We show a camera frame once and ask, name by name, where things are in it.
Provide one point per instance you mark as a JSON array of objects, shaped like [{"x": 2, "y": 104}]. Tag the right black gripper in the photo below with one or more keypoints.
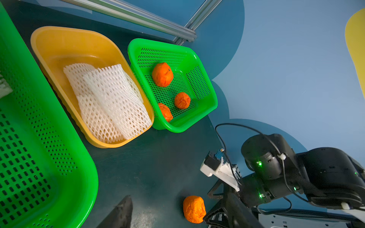
[{"x": 230, "y": 210}]

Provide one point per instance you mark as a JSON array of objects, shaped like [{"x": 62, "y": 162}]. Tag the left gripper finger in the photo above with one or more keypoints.
[{"x": 120, "y": 216}]

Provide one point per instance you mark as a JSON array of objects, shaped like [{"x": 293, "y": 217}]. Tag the peeled bare orange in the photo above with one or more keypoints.
[{"x": 162, "y": 75}]

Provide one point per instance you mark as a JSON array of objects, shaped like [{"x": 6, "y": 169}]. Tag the white foam net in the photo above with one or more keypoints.
[{"x": 75, "y": 73}]

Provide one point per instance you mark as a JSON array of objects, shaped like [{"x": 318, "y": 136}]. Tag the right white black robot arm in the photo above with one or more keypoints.
[{"x": 325, "y": 177}]

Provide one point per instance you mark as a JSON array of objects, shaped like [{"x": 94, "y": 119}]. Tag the left green plastic basket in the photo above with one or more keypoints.
[{"x": 48, "y": 178}]

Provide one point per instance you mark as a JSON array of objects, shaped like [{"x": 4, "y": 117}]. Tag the green plastic basket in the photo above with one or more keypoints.
[
  {"x": 48, "y": 178},
  {"x": 190, "y": 77}
]

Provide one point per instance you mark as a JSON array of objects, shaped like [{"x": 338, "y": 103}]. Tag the right green plastic basket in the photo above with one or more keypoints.
[{"x": 190, "y": 77}]

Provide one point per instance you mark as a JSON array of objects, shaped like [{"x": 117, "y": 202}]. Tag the netted orange back left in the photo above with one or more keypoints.
[{"x": 5, "y": 88}]

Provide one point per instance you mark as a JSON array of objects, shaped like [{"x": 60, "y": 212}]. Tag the yellow plastic tub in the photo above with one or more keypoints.
[{"x": 57, "y": 47}]

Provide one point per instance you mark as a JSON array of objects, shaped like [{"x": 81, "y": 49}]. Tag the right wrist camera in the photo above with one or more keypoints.
[{"x": 215, "y": 164}]

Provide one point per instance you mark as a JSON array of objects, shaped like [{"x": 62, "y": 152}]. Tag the aluminium mounting rail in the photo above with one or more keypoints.
[{"x": 309, "y": 219}]

